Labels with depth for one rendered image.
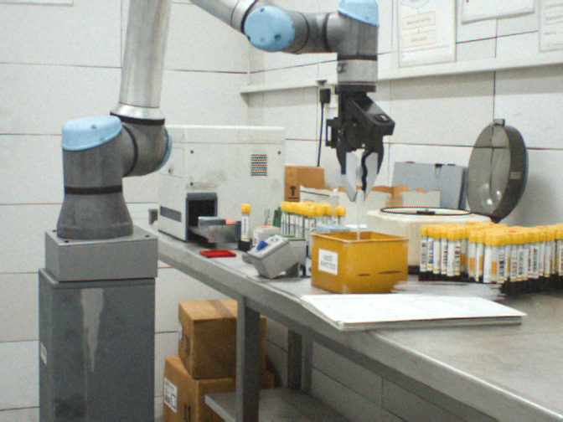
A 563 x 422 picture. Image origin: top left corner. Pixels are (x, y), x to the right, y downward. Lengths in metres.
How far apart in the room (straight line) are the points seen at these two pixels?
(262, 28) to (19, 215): 2.18
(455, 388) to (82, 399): 0.90
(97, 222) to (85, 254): 0.07
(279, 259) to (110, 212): 0.34
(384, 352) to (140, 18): 0.92
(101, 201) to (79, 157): 0.09
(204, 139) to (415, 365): 1.29
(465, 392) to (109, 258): 0.88
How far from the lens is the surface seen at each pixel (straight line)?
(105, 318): 1.88
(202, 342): 3.45
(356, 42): 1.74
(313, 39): 1.76
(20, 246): 3.70
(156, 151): 2.01
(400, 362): 1.33
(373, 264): 1.70
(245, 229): 2.28
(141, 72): 1.98
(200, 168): 2.45
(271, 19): 1.65
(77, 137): 1.88
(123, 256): 1.86
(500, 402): 1.13
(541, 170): 2.18
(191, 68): 3.81
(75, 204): 1.89
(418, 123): 2.63
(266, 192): 2.51
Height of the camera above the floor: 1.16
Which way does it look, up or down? 5 degrees down
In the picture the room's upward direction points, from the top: 1 degrees clockwise
